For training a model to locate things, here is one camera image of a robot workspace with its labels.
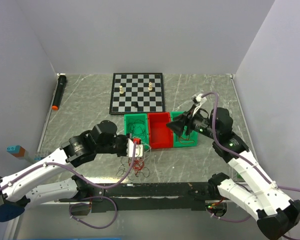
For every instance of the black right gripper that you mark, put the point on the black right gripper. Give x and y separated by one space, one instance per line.
178 124

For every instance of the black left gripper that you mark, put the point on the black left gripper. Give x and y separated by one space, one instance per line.
125 138

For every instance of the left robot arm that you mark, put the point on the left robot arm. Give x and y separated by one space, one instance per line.
54 176

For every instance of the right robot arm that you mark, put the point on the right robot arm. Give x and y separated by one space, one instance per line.
274 211

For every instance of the green bin right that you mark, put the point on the green bin right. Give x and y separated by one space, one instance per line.
185 140

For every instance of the green bin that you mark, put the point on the green bin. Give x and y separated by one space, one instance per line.
137 126
185 140

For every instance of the red plastic bin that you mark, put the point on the red plastic bin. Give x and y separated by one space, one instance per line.
160 136

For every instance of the green bin left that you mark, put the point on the green bin left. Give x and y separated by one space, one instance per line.
137 126

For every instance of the cream chess piece right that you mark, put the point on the cream chess piece right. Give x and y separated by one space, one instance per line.
150 88

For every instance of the cream chess piece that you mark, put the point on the cream chess piece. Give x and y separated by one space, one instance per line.
121 90
150 88

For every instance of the cream chess piece left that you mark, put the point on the cream chess piece left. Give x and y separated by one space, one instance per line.
121 90

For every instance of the black and silver chessboard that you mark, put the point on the black and silver chessboard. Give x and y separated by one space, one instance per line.
135 86

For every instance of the black marker orange cap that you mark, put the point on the black marker orange cap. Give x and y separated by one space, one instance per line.
61 85

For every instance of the blue orange block tool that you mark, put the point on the blue orange block tool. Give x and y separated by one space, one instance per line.
20 153

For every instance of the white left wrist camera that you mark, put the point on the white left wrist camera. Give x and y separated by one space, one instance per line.
136 148

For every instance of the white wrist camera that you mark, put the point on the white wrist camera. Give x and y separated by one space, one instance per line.
198 101
136 148

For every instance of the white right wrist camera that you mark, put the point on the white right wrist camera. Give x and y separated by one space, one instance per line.
198 101

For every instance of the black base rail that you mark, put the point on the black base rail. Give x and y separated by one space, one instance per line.
153 196

